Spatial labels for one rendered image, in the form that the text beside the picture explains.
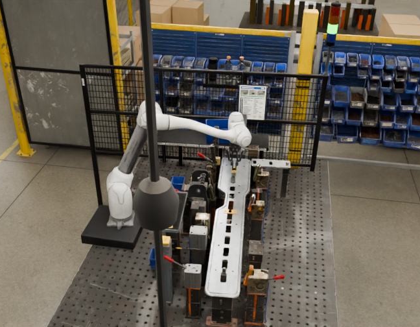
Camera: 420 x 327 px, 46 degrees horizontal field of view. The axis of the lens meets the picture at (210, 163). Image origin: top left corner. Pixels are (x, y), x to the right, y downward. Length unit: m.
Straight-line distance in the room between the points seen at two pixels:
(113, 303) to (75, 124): 2.88
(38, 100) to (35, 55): 0.51
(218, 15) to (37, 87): 4.97
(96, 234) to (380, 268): 2.39
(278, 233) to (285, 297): 0.58
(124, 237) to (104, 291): 0.43
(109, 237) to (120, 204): 0.23
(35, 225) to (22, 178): 0.86
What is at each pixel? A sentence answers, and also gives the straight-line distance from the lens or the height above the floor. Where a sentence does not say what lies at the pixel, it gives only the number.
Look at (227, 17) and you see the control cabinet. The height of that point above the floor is 0.32.
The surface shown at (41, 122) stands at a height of 0.42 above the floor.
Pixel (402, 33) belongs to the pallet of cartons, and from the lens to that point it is 5.77.
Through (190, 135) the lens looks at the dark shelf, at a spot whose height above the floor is 1.03.
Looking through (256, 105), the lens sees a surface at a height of 1.28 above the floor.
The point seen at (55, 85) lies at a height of 0.88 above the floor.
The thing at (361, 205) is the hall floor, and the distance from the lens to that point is 5.13.
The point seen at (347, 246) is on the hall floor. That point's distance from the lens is 4.61.
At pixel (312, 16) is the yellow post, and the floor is 1.97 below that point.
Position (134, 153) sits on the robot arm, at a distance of 3.44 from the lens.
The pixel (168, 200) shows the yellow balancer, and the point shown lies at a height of 2.77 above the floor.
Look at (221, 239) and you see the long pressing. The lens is 2.97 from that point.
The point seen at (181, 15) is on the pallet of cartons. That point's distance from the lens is 7.54.
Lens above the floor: 2.95
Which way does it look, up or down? 32 degrees down
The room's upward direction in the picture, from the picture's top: 1 degrees clockwise
